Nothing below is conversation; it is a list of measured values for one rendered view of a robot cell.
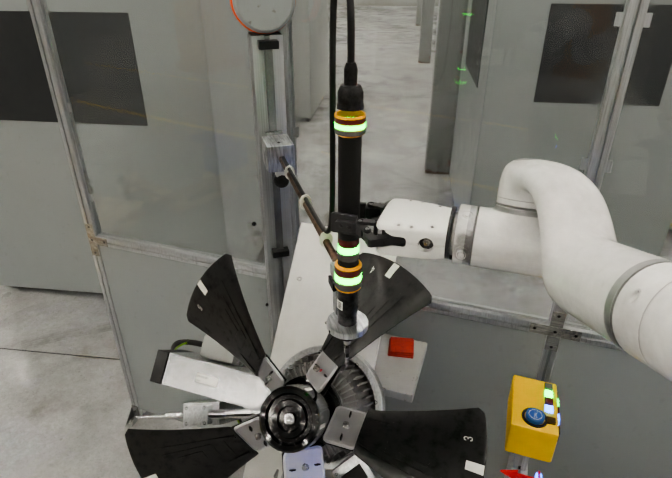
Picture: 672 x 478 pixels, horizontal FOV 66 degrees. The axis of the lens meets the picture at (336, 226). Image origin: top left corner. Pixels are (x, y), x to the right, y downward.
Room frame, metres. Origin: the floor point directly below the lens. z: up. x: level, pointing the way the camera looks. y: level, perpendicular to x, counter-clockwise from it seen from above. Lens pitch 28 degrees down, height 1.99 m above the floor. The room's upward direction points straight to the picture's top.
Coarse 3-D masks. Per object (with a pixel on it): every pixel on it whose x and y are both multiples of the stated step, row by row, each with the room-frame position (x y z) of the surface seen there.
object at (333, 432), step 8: (336, 408) 0.73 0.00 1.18; (344, 408) 0.73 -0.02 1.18; (336, 416) 0.71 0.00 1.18; (344, 416) 0.71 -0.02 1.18; (352, 416) 0.71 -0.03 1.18; (360, 416) 0.71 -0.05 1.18; (336, 424) 0.69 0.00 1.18; (352, 424) 0.69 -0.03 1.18; (360, 424) 0.69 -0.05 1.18; (328, 432) 0.68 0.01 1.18; (336, 432) 0.68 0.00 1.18; (344, 432) 0.68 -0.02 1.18; (352, 432) 0.68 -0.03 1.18; (328, 440) 0.66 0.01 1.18; (336, 440) 0.66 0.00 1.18; (344, 440) 0.66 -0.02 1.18; (352, 440) 0.66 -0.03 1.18; (352, 448) 0.64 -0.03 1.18
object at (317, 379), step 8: (320, 360) 0.79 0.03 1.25; (328, 360) 0.78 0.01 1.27; (312, 368) 0.79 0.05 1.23; (320, 368) 0.77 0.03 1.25; (328, 368) 0.75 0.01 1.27; (336, 368) 0.74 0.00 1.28; (312, 376) 0.77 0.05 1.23; (320, 376) 0.75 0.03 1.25; (328, 376) 0.73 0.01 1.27; (312, 384) 0.75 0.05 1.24; (320, 384) 0.73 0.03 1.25
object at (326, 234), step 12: (336, 0) 0.76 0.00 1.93; (348, 0) 0.69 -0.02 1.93; (336, 12) 0.77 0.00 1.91; (348, 12) 0.69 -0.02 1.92; (348, 24) 0.69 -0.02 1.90; (348, 36) 0.69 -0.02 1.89; (348, 48) 0.69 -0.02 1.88; (348, 60) 0.69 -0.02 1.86; (288, 168) 1.13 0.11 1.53; (300, 192) 1.00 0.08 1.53; (300, 204) 0.97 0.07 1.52; (324, 228) 0.82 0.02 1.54
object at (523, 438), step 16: (512, 384) 0.91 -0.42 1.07; (528, 384) 0.91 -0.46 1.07; (512, 400) 0.86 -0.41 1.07; (528, 400) 0.86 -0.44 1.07; (544, 400) 0.86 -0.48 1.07; (512, 416) 0.81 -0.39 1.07; (512, 432) 0.79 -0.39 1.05; (528, 432) 0.78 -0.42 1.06; (544, 432) 0.77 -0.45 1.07; (512, 448) 0.79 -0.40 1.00; (528, 448) 0.78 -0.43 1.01; (544, 448) 0.77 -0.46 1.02
